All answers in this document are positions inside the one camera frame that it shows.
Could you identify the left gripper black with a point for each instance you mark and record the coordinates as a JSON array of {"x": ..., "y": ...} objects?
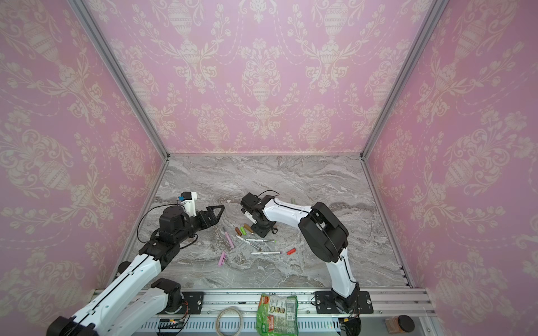
[{"x": 211, "y": 215}]

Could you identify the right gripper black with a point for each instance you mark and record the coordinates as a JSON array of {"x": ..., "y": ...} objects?
[{"x": 261, "y": 233}]

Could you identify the tan brown pen cap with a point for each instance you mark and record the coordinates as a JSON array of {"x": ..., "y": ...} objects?
[{"x": 248, "y": 228}]

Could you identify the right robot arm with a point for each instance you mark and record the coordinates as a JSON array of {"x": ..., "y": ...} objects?
[{"x": 323, "y": 232}]

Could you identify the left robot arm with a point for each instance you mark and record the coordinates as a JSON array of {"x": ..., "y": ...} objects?
[{"x": 139, "y": 293}]

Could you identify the pink pen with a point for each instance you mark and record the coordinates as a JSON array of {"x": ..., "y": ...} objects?
[{"x": 229, "y": 240}]

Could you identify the white marker black tip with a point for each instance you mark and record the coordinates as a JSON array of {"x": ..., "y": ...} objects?
[{"x": 257, "y": 248}]

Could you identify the white marker pink tip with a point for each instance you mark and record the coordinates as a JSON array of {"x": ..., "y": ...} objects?
[{"x": 265, "y": 253}]

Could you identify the green snack bag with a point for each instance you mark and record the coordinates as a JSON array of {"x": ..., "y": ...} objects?
[{"x": 277, "y": 315}]

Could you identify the brown jar black lid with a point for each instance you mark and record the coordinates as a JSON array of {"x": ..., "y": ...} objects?
[{"x": 400, "y": 324}]

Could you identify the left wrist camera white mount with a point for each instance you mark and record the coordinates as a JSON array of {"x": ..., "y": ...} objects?
[{"x": 188, "y": 201}]

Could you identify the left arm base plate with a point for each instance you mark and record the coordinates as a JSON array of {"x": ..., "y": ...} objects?
[{"x": 190, "y": 302}]

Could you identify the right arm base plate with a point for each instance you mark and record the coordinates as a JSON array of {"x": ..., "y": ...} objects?
[{"x": 327, "y": 302}]

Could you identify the aluminium front rail frame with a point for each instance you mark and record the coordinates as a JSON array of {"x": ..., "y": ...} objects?
[{"x": 233, "y": 312}]

